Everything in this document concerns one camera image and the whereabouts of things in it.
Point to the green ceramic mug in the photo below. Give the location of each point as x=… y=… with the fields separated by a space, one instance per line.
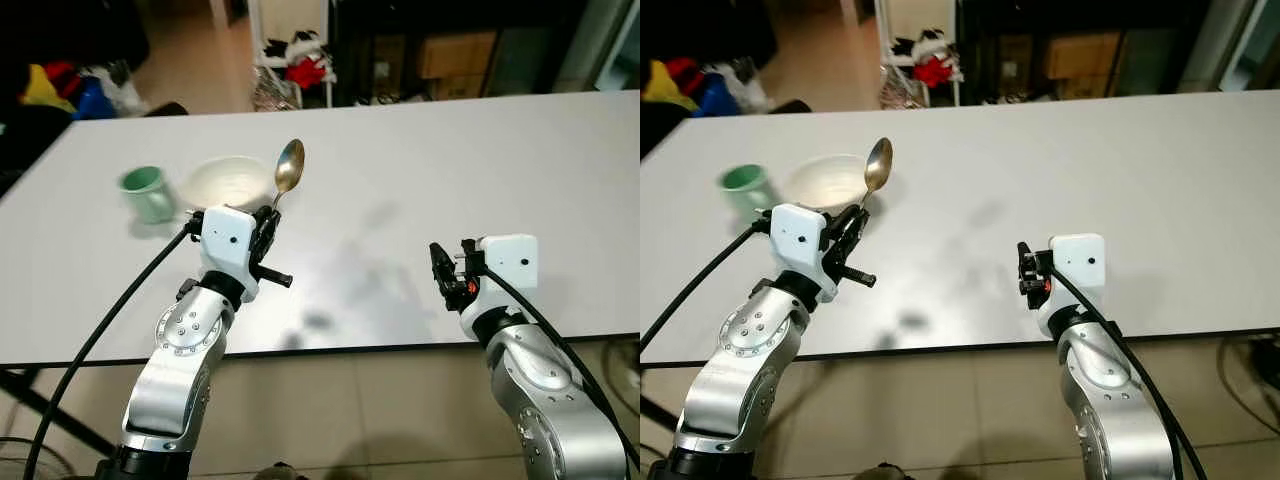
x=748 y=192
x=150 y=195

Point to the metal spoon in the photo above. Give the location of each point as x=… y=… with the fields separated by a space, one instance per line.
x=879 y=163
x=290 y=165

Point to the yellow cloth item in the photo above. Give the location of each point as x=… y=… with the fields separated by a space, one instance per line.
x=665 y=85
x=42 y=88

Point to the blue bag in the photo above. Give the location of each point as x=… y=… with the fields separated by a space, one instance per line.
x=92 y=100
x=715 y=97

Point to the red cloth item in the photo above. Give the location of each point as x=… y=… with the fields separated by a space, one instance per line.
x=690 y=72
x=66 y=75

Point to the brown cardboard box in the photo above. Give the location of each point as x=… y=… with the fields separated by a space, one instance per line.
x=1085 y=55
x=458 y=55

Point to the white metal rack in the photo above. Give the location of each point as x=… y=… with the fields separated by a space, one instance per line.
x=258 y=40
x=885 y=40

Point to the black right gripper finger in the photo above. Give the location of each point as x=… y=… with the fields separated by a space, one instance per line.
x=1025 y=268
x=439 y=265

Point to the black chair back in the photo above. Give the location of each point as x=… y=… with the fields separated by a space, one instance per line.
x=168 y=108
x=790 y=106

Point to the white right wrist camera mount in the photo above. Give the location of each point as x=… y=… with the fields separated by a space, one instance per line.
x=505 y=270
x=1075 y=270

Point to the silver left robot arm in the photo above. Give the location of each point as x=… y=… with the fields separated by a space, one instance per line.
x=180 y=350
x=740 y=350

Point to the black and white garment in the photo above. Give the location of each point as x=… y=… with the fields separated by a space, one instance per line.
x=295 y=45
x=922 y=44

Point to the white ceramic bowl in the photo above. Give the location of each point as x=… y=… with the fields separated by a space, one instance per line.
x=228 y=185
x=825 y=182

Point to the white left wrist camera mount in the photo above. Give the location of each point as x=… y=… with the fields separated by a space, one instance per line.
x=800 y=250
x=228 y=250

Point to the red garment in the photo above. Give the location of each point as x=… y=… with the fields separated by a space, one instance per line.
x=305 y=72
x=932 y=72

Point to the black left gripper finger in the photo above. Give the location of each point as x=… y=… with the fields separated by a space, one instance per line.
x=270 y=220
x=276 y=277
x=862 y=276
x=855 y=224

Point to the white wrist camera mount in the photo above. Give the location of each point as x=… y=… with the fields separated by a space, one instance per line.
x=228 y=250
x=1075 y=270
x=800 y=250
x=505 y=270

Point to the patterned brown bag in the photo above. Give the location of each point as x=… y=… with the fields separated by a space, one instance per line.
x=272 y=95
x=898 y=95

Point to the black cabinet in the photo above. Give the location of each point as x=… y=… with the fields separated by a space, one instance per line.
x=380 y=50
x=1005 y=50

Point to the white plastic bag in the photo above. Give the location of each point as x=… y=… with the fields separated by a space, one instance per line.
x=750 y=88
x=125 y=90

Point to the dark robot foot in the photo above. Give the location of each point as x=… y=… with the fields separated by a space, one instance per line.
x=275 y=472
x=880 y=472

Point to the black floor fan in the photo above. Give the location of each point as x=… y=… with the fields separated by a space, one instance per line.
x=25 y=460

